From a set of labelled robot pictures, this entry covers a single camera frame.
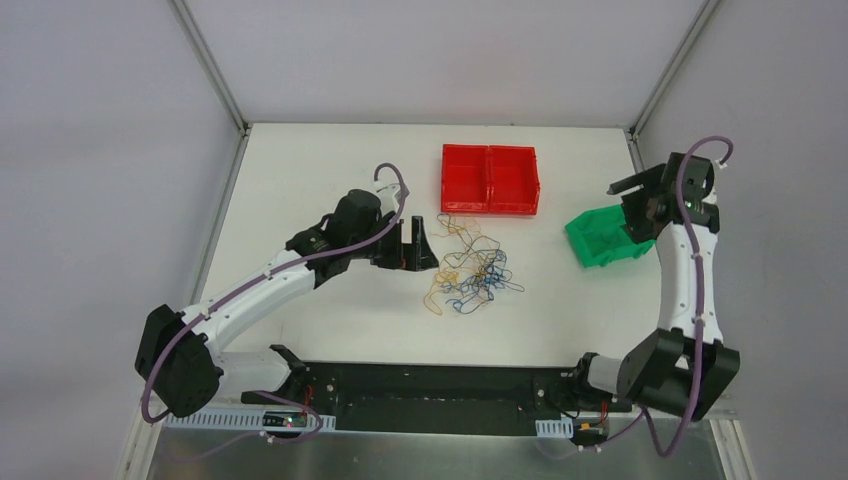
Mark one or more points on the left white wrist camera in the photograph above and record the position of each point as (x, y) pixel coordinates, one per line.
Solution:
(391, 195)

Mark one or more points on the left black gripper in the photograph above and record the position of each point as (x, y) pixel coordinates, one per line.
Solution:
(399, 250)

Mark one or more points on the right red bin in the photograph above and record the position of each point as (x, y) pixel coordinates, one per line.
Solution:
(514, 180)

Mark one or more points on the red bin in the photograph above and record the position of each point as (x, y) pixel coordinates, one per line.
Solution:
(514, 180)
(464, 179)

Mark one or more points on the left red bin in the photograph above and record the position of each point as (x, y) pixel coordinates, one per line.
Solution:
(464, 179)

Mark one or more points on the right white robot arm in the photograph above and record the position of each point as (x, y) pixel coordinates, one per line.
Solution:
(684, 366)

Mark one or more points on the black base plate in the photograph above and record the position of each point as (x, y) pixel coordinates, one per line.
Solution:
(437, 399)

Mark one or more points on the green plastic bin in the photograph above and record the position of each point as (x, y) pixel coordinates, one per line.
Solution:
(598, 237)

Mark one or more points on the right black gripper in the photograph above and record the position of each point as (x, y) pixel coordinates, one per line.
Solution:
(638, 201)

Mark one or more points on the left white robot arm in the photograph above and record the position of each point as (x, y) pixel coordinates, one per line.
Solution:
(182, 355)

